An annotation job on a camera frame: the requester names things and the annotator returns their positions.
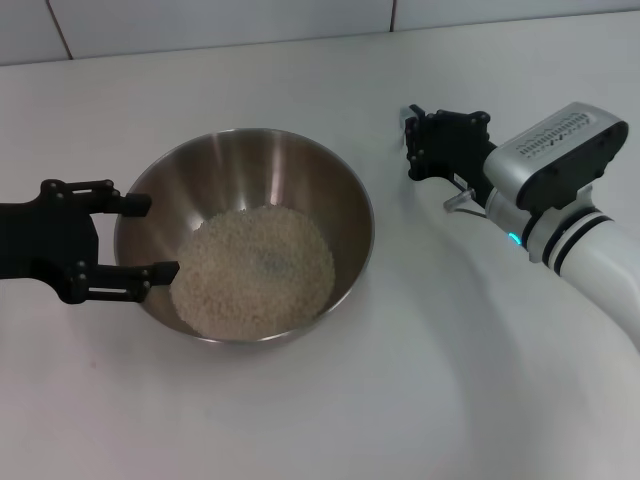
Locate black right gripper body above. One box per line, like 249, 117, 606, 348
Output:
423, 108, 499, 202

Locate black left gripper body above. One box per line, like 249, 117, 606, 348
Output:
0, 178, 101, 302

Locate stainless steel mixing bowl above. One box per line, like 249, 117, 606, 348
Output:
113, 127, 376, 344

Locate white rice grains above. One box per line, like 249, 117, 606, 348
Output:
169, 205, 336, 339

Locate grey cable with plug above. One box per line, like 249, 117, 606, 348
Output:
442, 189, 489, 219

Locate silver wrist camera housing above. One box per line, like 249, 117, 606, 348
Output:
483, 101, 629, 212

